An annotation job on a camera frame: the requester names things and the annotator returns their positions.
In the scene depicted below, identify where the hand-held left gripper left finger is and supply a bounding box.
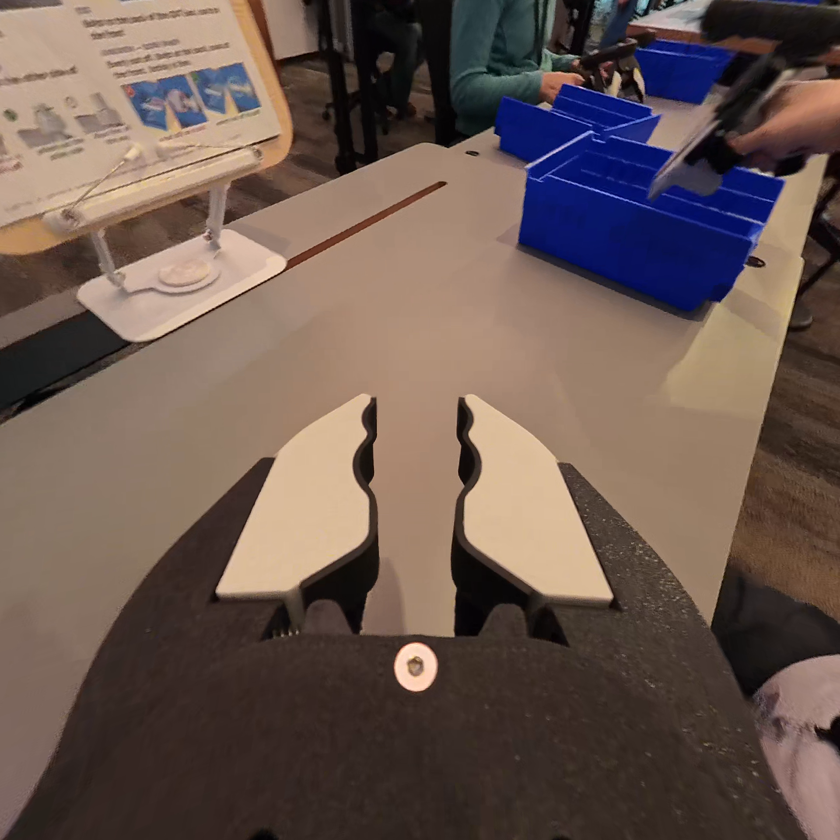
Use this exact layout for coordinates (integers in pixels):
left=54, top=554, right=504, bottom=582
left=216, top=395, right=380, bottom=634

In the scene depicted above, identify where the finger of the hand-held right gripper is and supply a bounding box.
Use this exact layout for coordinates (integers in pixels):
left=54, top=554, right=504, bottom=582
left=650, top=53, right=788, bottom=199

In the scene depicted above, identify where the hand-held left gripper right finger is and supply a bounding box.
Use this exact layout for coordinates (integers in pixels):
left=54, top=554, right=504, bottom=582
left=452, top=394, right=615, bottom=635

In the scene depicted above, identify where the blue plastic bin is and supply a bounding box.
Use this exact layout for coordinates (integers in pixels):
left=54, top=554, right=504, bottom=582
left=636, top=38, right=735, bottom=107
left=494, top=84, right=662, bottom=166
left=518, top=132, right=787, bottom=315

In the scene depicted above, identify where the person's right hand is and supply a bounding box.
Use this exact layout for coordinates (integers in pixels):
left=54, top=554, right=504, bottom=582
left=729, top=79, right=840, bottom=172

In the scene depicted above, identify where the black phone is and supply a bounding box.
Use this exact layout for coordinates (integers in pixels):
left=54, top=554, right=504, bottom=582
left=0, top=304, right=133, bottom=417

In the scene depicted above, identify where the black office chair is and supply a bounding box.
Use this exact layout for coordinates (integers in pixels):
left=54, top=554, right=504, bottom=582
left=313, top=0, right=455, bottom=174

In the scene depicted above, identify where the instruction poster board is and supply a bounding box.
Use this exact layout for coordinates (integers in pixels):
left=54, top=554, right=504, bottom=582
left=0, top=0, right=294, bottom=258

